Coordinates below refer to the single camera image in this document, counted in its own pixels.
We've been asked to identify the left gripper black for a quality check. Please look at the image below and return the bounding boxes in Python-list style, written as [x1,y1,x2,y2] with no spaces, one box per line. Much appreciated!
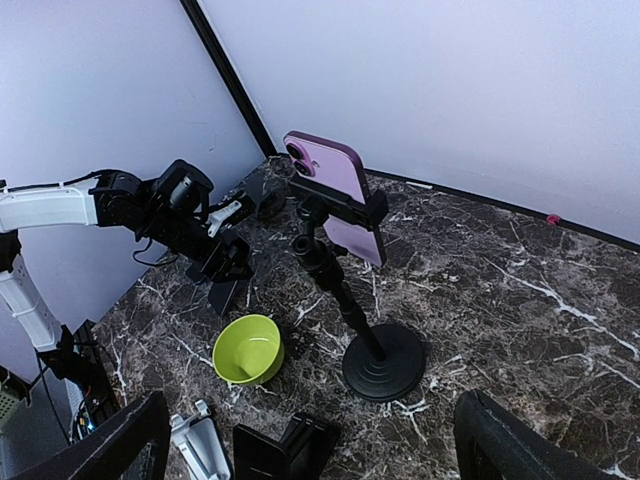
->
[186,232,252,283]

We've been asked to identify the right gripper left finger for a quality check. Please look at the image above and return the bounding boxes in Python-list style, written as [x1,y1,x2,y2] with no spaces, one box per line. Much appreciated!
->
[15,391,171,479]

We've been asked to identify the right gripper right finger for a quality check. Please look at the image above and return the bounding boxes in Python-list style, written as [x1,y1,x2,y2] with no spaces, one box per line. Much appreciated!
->
[454,390,612,480]

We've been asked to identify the grey small phone stand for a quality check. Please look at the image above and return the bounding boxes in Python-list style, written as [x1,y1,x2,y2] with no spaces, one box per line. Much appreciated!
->
[245,174,286,222]

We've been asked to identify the white folding phone stand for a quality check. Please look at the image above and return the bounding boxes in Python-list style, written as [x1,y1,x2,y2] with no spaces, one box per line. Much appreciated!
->
[170,399,233,480]

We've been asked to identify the purple edged phone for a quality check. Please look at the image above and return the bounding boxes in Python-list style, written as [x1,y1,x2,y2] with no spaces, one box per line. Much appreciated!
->
[207,281,239,316]

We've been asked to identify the large black phone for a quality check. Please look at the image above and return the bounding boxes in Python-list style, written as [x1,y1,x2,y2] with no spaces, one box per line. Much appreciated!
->
[233,424,291,480]

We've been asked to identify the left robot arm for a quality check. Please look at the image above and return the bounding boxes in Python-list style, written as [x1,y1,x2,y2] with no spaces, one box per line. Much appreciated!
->
[1,160,255,383]

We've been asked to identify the black tall phone stand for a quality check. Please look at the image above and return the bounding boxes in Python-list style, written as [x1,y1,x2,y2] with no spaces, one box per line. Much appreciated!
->
[285,174,427,403]

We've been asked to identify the pink phone on tall stand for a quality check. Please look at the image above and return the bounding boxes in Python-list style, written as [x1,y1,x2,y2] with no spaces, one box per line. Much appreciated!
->
[284,131,389,267]

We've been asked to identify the black folding phone stand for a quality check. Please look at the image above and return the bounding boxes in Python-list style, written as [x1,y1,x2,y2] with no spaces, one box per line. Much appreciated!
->
[280,412,341,480]

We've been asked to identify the green bowl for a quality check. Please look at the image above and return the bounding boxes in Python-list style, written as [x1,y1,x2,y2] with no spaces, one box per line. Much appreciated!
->
[212,314,285,385]

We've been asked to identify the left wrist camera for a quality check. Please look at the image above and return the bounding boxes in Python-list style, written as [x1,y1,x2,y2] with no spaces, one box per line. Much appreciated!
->
[207,190,256,238]

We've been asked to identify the black front rail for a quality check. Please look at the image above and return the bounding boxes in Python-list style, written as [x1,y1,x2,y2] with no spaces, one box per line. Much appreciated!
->
[67,320,121,442]

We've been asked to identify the left black corner post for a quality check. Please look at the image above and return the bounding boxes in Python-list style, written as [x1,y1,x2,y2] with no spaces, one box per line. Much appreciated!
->
[180,0,278,157]

